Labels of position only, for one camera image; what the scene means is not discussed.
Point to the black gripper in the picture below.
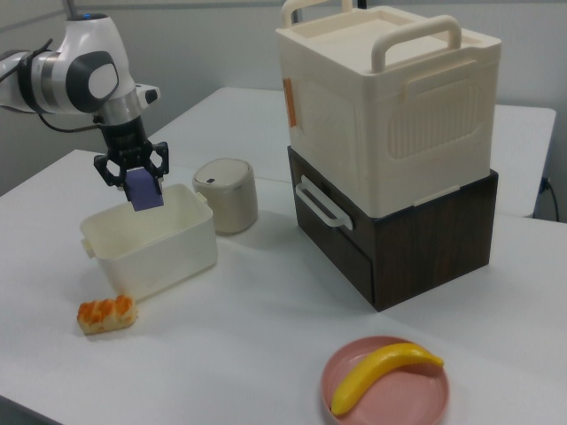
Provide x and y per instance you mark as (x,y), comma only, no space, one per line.
(126,139)

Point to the purple cube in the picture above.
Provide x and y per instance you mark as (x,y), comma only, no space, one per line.
(146,195)

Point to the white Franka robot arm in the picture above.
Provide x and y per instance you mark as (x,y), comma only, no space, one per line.
(75,75)

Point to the open white plastic box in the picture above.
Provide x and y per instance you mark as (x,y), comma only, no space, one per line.
(155,261)

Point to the beige lidded trash can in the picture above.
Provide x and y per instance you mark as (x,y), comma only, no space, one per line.
(230,203)

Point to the orange glazed bread piece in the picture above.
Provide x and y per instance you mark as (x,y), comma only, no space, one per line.
(106,312)

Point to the orange tape strip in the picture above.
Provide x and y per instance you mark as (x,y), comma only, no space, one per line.
(291,104)

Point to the dark wood drawer cabinet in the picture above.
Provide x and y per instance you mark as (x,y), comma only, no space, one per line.
(421,248)

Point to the yellow banana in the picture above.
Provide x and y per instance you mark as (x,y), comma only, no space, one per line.
(376,372)

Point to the pink plate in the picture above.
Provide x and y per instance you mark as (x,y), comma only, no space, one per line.
(398,398)

